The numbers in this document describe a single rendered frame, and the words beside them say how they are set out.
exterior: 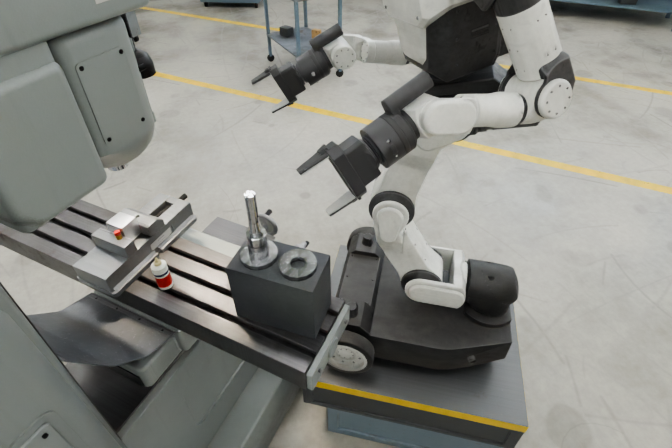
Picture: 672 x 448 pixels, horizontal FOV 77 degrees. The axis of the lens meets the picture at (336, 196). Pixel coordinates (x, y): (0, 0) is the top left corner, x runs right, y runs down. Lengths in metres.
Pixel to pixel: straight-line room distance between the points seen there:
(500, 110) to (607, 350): 1.82
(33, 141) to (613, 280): 2.71
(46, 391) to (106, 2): 0.72
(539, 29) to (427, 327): 1.06
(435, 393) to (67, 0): 1.50
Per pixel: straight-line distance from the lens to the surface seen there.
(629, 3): 7.50
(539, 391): 2.28
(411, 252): 1.46
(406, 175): 1.26
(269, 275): 1.00
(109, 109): 0.98
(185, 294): 1.26
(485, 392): 1.72
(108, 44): 0.97
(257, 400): 1.88
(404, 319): 1.61
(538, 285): 2.66
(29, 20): 0.85
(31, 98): 0.86
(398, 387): 1.66
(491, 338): 1.63
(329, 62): 1.26
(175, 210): 1.42
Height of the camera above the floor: 1.87
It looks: 39 degrees down
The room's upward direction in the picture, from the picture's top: straight up
